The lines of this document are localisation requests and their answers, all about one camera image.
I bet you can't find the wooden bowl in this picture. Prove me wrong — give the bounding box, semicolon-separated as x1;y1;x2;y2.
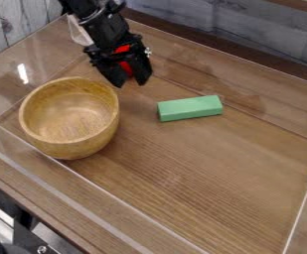
19;76;119;160

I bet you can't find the black metal table bracket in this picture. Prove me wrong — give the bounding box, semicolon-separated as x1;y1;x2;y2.
12;220;60;254

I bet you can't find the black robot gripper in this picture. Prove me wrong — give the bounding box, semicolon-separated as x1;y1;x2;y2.
59;0;153;88

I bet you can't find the green rectangular block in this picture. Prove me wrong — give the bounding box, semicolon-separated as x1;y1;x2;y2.
157;95;224;122

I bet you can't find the clear acrylic tray enclosure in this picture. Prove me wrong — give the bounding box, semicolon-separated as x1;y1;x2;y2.
0;20;307;254

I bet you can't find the red felt strawberry fruit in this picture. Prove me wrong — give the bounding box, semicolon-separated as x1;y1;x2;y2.
111;44;133;77

